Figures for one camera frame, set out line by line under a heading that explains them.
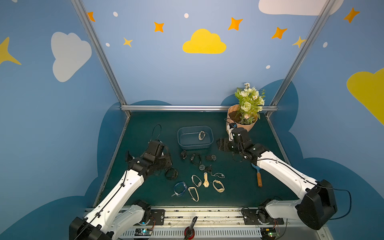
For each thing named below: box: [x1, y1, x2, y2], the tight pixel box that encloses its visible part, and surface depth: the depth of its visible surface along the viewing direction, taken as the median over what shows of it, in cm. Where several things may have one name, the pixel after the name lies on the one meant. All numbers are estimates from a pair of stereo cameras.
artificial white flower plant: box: [234, 82, 265, 124], surface depth 92 cm
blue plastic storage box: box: [177, 126, 214, 150], surface depth 107 cm
